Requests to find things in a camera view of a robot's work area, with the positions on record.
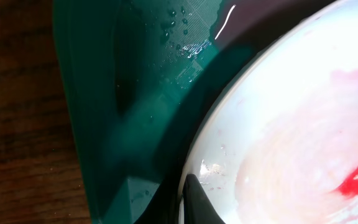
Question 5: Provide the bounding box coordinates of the teal plastic tray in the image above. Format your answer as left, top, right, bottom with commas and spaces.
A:
53, 0, 329, 223

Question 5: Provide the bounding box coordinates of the light blue plate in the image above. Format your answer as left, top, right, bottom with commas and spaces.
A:
181, 1, 358, 223

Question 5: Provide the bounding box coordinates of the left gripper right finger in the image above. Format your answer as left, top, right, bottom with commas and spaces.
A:
183, 174, 225, 224

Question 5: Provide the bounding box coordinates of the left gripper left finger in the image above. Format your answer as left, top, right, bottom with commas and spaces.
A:
134, 185, 180, 224

